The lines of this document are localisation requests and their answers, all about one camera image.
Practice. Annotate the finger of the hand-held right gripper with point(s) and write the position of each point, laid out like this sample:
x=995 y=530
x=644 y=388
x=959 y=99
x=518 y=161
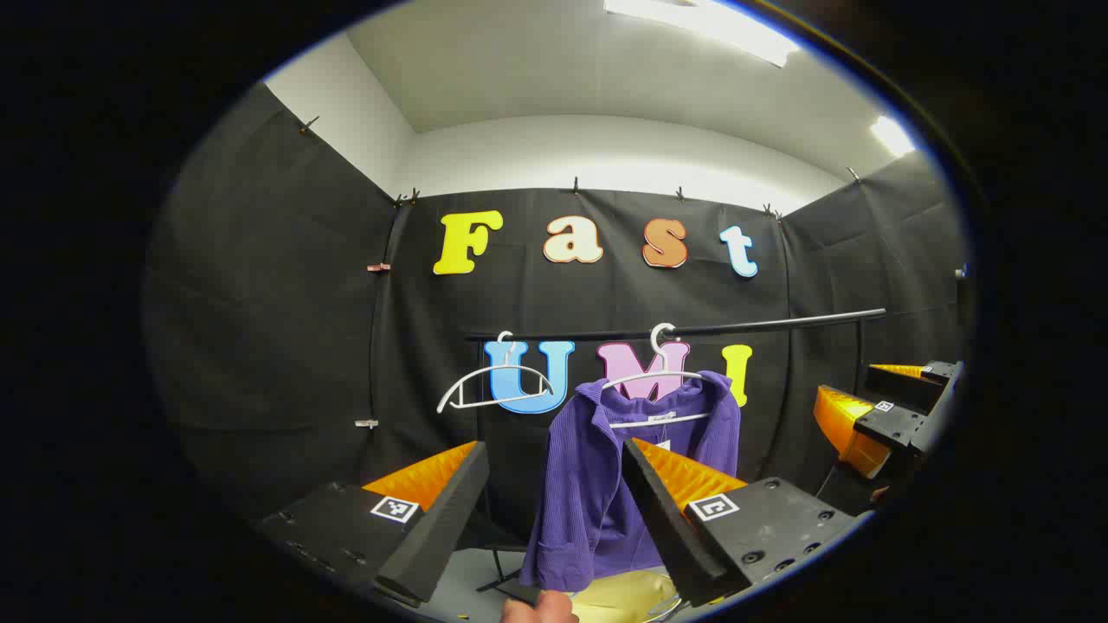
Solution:
x=892 y=426
x=909 y=381

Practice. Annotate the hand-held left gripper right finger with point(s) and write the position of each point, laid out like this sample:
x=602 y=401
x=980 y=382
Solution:
x=666 y=519

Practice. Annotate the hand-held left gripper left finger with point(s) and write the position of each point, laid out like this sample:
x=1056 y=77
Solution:
x=441 y=519

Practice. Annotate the cream fabric laundry hamper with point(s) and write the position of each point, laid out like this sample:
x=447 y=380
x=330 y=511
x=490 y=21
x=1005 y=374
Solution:
x=619 y=597

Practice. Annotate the purple ribbed shirt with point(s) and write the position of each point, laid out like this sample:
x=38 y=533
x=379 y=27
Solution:
x=580 y=484

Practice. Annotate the large white plastic hanger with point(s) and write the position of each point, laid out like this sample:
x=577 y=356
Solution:
x=658 y=420

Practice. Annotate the black metal clothes rack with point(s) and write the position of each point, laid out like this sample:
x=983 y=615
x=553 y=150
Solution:
x=779 y=323

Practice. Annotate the small white plastic hanger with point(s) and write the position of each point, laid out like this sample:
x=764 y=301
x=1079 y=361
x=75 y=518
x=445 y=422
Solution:
x=498 y=369

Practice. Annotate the black backdrop cloth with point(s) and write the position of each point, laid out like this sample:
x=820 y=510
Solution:
x=277 y=346

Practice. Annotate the short ceiling light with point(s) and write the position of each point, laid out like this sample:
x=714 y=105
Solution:
x=892 y=136

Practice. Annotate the row of black cloth clips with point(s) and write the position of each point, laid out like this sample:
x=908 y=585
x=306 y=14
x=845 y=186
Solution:
x=575 y=185

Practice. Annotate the long ceiling light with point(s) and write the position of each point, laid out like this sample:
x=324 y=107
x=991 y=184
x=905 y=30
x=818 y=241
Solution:
x=710 y=22

